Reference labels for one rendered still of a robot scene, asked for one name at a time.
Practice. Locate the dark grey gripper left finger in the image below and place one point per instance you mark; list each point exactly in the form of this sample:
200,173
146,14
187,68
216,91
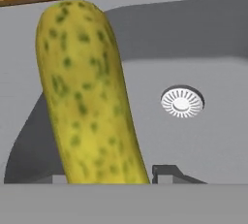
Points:
48,177

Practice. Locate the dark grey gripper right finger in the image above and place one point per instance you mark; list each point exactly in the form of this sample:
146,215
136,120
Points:
166,171

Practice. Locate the yellow-green spotted cucumber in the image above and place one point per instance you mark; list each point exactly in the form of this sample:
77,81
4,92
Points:
87,98

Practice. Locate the grey kitchen sink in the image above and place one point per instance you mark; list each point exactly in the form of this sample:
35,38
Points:
200,144

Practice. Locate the white round sink drain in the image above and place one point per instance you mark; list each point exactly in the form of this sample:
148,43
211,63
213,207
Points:
182,102

